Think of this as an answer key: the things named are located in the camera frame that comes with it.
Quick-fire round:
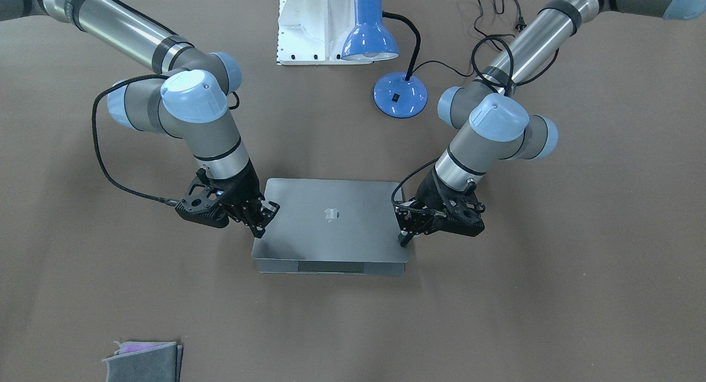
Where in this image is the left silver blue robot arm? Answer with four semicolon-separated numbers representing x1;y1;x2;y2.
391;0;704;247

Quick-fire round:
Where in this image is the blue desk lamp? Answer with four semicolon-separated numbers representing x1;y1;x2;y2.
341;0;428;119

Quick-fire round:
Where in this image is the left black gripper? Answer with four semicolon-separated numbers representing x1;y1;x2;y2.
398;171;486;247

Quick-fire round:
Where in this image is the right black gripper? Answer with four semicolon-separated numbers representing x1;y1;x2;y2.
175;161;280;239

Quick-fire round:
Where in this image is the folded grey cloth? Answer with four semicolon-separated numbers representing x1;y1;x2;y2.
103;341;183;381

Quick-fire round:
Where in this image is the black lamp power cable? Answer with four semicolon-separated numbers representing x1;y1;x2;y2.
415;0;528;78

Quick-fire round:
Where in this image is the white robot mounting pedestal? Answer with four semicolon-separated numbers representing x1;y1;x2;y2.
276;0;368;66

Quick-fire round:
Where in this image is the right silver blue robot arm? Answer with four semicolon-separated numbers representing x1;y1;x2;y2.
2;0;280;238

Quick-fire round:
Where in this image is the grey laptop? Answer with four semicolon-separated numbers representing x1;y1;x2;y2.
252;178;409;276

